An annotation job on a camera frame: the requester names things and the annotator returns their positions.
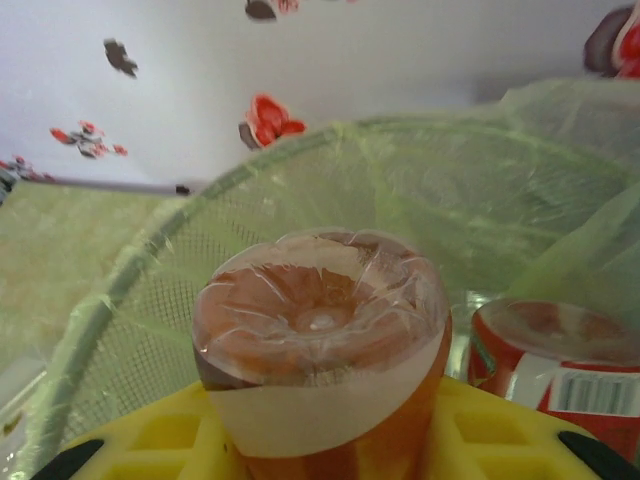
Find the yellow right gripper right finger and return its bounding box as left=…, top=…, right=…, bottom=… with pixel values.
left=414, top=375, right=640, bottom=480

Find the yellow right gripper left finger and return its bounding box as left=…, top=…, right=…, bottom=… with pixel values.
left=29, top=380, right=247, bottom=480

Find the red label bottle orange cap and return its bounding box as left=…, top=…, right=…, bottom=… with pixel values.
left=467, top=298, right=640, bottom=464

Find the orange tea bottle red label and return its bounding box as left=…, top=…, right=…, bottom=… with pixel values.
left=191, top=227, right=454, bottom=480

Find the mesh bin with green liner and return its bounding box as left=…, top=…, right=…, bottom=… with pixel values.
left=0, top=77, right=640, bottom=480

